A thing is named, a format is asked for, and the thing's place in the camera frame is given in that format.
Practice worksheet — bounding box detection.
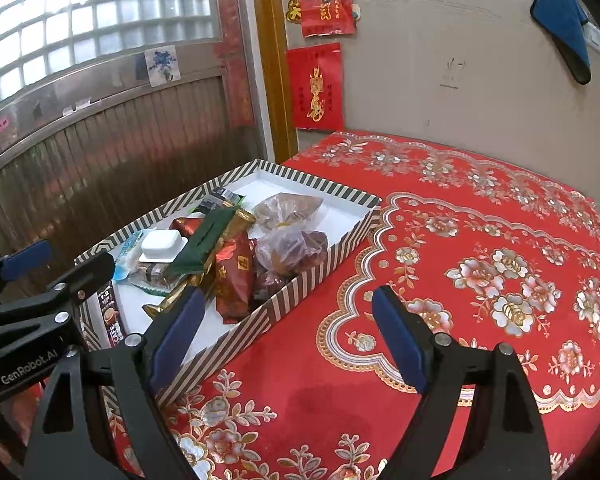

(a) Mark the blue flower sticker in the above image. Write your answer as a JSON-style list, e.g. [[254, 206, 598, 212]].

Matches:
[[145, 45, 182, 87]]

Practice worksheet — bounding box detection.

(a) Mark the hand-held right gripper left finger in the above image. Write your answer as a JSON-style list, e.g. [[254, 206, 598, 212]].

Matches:
[[22, 282, 207, 480]]

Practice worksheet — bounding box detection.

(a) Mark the dark green snack packet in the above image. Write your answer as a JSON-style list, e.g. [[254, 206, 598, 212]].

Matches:
[[167, 208, 238, 276]]

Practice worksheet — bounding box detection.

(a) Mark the red paper door couplet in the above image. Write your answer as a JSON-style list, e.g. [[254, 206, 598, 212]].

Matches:
[[214, 0, 257, 131]]

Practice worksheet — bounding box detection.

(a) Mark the clear packet of brown snack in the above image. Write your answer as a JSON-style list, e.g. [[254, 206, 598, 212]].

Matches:
[[130, 260, 191, 296]]

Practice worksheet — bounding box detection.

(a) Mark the wooden door frame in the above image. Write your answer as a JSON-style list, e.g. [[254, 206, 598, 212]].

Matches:
[[250, 0, 301, 161]]

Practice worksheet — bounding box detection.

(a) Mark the red foil packet gold end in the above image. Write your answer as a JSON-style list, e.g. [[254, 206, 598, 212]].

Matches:
[[214, 210, 258, 325]]

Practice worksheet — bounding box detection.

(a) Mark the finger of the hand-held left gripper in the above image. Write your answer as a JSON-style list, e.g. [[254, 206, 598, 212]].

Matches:
[[0, 252, 117, 328], [0, 240, 53, 306]]

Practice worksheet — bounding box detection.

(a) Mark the small red wall poster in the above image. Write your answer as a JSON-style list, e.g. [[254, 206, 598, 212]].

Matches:
[[286, 42, 345, 132]]

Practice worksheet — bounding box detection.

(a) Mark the glass block window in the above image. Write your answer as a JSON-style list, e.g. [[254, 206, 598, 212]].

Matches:
[[0, 0, 225, 116]]

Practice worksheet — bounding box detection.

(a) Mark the blue white snack packet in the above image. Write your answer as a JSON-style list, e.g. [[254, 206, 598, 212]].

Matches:
[[112, 230, 153, 281]]

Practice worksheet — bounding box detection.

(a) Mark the metal door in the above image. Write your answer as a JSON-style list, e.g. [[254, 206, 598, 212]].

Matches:
[[0, 70, 281, 281]]

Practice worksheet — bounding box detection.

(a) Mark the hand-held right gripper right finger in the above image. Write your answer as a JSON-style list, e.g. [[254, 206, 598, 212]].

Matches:
[[371, 285, 553, 480]]

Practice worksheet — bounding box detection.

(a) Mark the clear bag of dark dates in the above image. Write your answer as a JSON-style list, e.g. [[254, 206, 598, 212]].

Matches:
[[250, 270, 293, 313]]

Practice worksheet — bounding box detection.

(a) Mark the striped cardboard box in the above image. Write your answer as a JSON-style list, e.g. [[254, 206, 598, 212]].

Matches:
[[74, 159, 382, 411]]

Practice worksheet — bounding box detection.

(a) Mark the white wall switch panel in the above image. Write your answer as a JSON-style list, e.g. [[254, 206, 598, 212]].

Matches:
[[582, 20, 600, 63]]

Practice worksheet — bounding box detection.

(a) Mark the red floral tablecloth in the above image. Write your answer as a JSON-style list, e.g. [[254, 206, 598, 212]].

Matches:
[[105, 131, 600, 480]]

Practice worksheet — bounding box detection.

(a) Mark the clear bag of nuts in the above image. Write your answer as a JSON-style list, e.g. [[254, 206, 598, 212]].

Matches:
[[252, 192, 325, 231]]

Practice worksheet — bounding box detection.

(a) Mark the black green snack packet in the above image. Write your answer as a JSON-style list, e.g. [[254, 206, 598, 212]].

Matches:
[[197, 187, 245, 213]]

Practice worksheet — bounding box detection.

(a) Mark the blue towel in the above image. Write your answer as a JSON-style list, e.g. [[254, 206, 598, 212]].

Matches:
[[530, 0, 593, 86]]

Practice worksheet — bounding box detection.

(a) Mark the clear bag of red dates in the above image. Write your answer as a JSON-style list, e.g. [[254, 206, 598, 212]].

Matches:
[[256, 225, 328, 276]]

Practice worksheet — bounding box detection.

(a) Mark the small white plastic tub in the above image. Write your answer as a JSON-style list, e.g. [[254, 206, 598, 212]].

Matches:
[[139, 230, 188, 263]]

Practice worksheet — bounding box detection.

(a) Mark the red packet with gold print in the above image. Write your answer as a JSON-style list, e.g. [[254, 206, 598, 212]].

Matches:
[[169, 216, 205, 238]]

